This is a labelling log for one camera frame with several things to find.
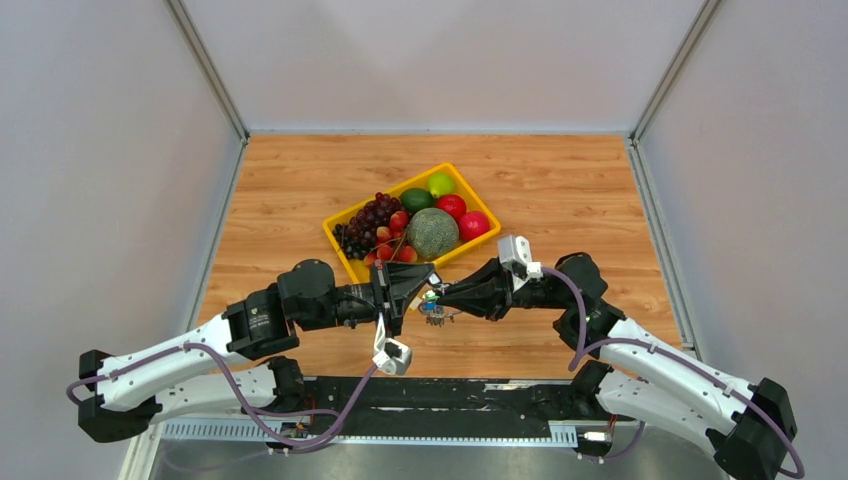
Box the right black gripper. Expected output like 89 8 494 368
435 254 571 322

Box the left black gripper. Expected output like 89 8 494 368
299 259 435 341

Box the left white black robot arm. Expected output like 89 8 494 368
66 259 440 443

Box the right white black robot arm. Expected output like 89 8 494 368
437 252 806 479

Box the pile of coloured tagged keys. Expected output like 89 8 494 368
408 290 444 315

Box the green netted melon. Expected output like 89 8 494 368
406 208 459 259

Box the dark purple grape bunch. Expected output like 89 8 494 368
331 192 409 261

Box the pink red apple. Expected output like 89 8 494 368
457 211 491 242

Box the yellow plastic tray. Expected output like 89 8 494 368
323 163 501 282

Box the dark green avocado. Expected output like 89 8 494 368
399 188 435 215

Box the light green lime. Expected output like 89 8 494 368
427 172 456 199

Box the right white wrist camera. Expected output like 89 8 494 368
497 235 543 292

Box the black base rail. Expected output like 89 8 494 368
162 376 611 448

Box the right aluminium frame post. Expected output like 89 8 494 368
629 0 724 145

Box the aluminium frame post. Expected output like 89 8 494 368
163 0 250 145
629 0 724 145

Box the left aluminium frame post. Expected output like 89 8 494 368
163 0 250 145

